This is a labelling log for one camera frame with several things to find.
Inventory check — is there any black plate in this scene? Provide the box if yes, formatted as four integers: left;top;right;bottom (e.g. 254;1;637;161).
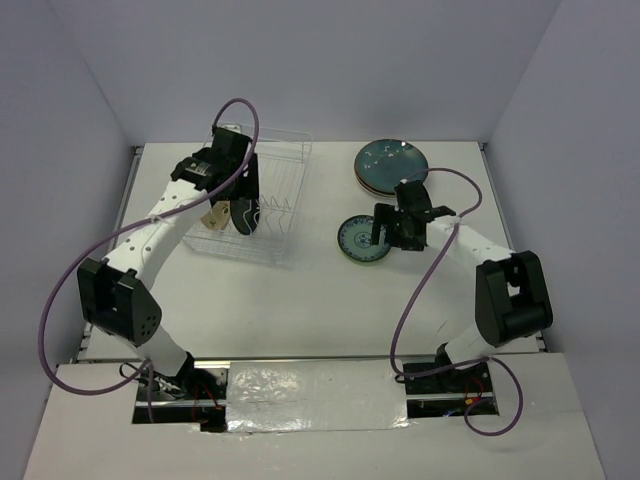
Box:
230;199;261;236

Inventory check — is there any cream beige plate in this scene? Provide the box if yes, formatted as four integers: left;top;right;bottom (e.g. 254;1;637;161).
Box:
200;201;231;231

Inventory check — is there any dark green patterned plate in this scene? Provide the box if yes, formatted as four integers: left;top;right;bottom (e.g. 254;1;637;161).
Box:
337;215;391;263

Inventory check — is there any dark teal speckled plate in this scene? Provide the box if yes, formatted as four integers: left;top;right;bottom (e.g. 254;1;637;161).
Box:
354;139;429;192

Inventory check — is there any blue floral white plate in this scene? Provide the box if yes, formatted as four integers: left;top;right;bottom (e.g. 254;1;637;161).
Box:
355;172;395;198

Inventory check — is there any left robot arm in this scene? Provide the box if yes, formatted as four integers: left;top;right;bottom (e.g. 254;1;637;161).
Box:
85;142;394;399

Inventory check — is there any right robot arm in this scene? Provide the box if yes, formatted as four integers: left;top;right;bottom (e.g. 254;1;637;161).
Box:
372;180;553;391

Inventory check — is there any silver foil tape sheet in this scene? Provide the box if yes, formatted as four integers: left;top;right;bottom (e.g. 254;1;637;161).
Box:
226;360;409;434

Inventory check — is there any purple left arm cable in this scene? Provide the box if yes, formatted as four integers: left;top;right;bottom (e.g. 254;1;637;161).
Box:
37;98;262;426

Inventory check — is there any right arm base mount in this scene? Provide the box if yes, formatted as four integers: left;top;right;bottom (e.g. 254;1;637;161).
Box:
394;354;498;419

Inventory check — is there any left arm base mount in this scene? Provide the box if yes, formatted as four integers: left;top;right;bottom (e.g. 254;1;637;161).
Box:
131;362;230;433

